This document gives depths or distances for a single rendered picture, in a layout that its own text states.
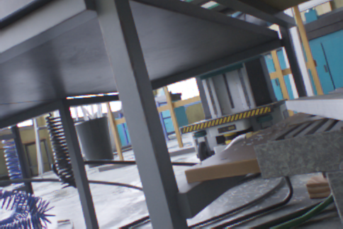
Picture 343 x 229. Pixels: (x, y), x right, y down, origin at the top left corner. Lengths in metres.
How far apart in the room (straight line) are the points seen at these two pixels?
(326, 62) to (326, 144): 4.99
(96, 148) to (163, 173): 5.70
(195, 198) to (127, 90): 0.16
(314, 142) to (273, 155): 0.03
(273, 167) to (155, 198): 0.18
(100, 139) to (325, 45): 3.68
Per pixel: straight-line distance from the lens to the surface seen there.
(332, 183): 0.17
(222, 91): 2.83
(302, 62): 3.76
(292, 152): 0.32
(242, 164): 0.47
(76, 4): 0.49
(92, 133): 6.12
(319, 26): 5.29
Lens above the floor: 0.36
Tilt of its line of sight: 3 degrees up
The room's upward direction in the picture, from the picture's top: 15 degrees counter-clockwise
